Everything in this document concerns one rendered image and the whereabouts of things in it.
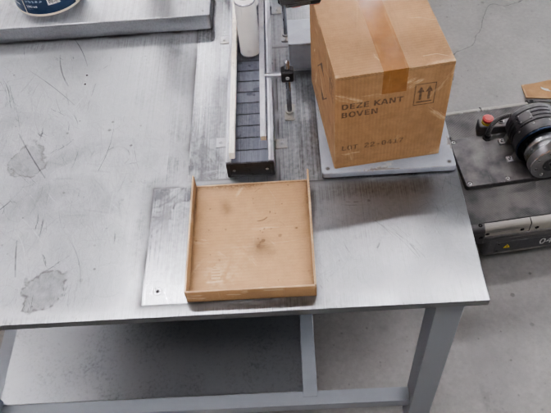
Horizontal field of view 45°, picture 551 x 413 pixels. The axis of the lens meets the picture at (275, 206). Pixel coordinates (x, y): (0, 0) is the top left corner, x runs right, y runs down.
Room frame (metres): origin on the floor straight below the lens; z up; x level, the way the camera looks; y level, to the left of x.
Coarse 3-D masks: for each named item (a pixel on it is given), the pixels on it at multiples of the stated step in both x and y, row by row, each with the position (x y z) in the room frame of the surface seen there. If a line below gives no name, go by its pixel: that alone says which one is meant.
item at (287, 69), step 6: (282, 66) 1.19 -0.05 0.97; (288, 66) 1.17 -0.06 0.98; (276, 72) 1.18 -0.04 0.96; (282, 72) 1.17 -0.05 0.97; (288, 72) 1.17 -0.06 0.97; (282, 78) 1.16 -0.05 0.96; (288, 78) 1.16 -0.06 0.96; (288, 84) 1.17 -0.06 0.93; (288, 90) 1.17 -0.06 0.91; (288, 96) 1.17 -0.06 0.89; (288, 102) 1.17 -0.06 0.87; (288, 108) 1.17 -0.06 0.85
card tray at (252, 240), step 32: (192, 192) 0.92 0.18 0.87; (224, 192) 0.94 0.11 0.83; (256, 192) 0.93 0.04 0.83; (288, 192) 0.93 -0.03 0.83; (192, 224) 0.85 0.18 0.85; (224, 224) 0.86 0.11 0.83; (256, 224) 0.85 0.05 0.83; (288, 224) 0.84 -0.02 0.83; (192, 256) 0.78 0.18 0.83; (224, 256) 0.77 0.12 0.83; (256, 256) 0.76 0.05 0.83; (288, 256) 0.75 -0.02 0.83; (192, 288) 0.70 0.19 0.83; (224, 288) 0.69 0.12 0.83; (256, 288) 0.66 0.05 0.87; (288, 288) 0.66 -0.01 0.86
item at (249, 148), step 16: (240, 64) 1.32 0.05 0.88; (256, 64) 1.31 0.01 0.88; (240, 80) 1.26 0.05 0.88; (256, 80) 1.25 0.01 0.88; (240, 96) 1.20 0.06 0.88; (256, 96) 1.20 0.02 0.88; (240, 112) 1.14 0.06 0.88; (256, 112) 1.14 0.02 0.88; (240, 128) 1.09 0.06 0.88; (256, 128) 1.09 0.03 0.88; (240, 144) 1.04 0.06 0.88; (256, 144) 1.04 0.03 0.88; (240, 160) 0.99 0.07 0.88; (256, 160) 0.99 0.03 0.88
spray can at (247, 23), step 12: (240, 0) 1.35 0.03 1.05; (252, 0) 1.35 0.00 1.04; (240, 12) 1.34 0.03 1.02; (252, 12) 1.34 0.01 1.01; (240, 24) 1.34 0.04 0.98; (252, 24) 1.34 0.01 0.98; (240, 36) 1.35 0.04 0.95; (252, 36) 1.34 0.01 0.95; (240, 48) 1.35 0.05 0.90; (252, 48) 1.34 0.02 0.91
